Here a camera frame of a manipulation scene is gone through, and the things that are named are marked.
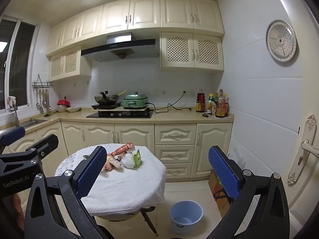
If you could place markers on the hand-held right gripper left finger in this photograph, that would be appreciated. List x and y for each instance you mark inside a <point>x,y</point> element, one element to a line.
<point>91,173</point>

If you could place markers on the person's left forearm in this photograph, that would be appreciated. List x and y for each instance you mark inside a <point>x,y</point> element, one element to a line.
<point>18,209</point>

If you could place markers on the clear plastic bag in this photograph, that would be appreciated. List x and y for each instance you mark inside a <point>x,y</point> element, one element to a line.
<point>128,161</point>

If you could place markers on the black induction cooker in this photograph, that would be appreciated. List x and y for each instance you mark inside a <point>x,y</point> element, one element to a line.
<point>104,106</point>

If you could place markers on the dark wok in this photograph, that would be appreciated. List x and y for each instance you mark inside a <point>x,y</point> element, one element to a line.
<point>107,99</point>

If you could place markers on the cream drawer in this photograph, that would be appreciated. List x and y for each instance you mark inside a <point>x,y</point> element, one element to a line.
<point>175,134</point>
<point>177,170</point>
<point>174,154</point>

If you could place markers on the steel sink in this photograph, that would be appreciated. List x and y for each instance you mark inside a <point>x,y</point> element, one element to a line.
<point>32,122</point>

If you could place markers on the beige snack packet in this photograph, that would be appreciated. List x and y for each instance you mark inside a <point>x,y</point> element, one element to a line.
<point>114,163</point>

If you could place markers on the white bowl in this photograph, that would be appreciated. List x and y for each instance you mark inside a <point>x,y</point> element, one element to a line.
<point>61,108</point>

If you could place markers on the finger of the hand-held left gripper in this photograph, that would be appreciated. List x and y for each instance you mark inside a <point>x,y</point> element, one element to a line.
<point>47,144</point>
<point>13,133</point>

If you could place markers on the white wall socket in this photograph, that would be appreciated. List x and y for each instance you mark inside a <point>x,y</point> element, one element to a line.
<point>190,93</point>

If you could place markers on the dark window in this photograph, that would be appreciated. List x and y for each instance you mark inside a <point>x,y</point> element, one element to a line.
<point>22,67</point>

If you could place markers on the round folding table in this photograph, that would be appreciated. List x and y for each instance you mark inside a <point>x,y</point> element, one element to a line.
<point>66,163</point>

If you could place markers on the green electric cooker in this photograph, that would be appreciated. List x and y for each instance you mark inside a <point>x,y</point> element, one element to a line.
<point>134,102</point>

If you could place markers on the cream base cabinets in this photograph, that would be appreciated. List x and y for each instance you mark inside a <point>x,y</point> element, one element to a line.
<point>134,134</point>

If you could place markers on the black range hood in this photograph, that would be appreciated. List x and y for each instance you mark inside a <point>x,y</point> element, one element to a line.
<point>119,50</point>

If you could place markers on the row of condiment bottles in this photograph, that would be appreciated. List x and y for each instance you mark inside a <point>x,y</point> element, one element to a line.
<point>220,107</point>

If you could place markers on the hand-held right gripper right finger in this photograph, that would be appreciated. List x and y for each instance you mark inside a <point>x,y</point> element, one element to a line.
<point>224,173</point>

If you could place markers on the patterned shallow bowl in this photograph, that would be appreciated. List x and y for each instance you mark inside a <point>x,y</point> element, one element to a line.
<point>73,109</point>

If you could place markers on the black glass gas stove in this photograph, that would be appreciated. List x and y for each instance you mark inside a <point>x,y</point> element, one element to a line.
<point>119,115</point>

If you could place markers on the blue plastic bin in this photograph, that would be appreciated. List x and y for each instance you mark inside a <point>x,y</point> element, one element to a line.
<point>175,219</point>

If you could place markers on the metal faucet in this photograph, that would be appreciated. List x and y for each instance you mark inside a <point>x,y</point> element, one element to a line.
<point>17,117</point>

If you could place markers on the cream upper wall cabinets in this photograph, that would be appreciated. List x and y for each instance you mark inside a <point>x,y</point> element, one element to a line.
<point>144,12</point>

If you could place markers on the cardboard box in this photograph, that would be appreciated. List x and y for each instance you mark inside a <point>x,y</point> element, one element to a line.
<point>214,185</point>

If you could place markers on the orange red snack packet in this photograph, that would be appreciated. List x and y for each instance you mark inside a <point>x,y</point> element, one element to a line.
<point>122,149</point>

